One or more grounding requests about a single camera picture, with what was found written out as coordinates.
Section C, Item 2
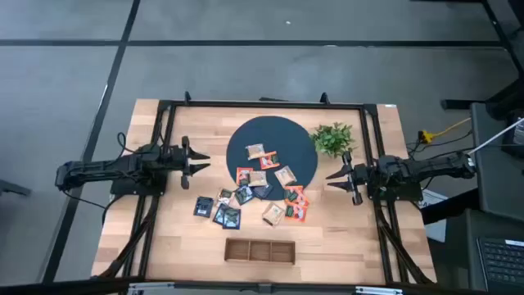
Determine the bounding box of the dark grey chair foot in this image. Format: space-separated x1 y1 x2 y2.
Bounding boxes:
0 179 32 197

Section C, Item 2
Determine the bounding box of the yellow extension cord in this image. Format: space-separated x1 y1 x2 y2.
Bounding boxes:
417 117 472 144

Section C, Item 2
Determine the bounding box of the wooden three-compartment tray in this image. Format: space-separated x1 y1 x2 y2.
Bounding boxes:
224 238 296 266

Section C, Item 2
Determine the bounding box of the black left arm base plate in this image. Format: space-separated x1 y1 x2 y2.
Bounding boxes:
110 163 168 197

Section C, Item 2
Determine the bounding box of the beige tea packet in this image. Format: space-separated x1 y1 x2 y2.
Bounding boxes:
248 170 269 188
215 188 237 208
273 165 298 188
261 202 286 227
245 143 266 161

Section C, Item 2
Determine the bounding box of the potted green artificial plant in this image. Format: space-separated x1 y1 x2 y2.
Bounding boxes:
309 121 356 159

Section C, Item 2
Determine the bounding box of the silver aluminium bracket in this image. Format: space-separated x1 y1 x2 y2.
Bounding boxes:
126 281 177 295
355 285 404 295

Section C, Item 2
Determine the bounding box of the dark purple tea packet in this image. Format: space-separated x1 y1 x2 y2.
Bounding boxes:
252 183 274 201

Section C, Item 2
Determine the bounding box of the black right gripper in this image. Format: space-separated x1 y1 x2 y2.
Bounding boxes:
325 150 372 207

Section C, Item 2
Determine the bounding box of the dark grey desk panel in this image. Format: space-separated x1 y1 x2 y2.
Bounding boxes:
469 102 524 222

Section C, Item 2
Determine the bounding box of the white cable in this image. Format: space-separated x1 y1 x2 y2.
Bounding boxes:
466 117 524 156

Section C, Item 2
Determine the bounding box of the round dark blue woven mat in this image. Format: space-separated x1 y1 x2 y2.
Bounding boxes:
225 116 319 202

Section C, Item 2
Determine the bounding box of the black aluminium table frame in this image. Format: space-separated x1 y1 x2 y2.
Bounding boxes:
92 90 438 295

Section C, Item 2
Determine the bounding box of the black floor stand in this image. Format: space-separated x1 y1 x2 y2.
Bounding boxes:
440 0 524 120

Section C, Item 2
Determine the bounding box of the white paper sheet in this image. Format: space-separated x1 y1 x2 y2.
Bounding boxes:
420 188 449 243

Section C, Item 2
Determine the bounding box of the dark laptop keyboard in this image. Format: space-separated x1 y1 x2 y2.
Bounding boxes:
477 236 524 293

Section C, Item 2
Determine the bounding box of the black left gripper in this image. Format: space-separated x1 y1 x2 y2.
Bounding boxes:
165 135 212 191

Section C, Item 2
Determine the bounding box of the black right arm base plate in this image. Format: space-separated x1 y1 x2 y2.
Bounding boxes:
365 167 424 202

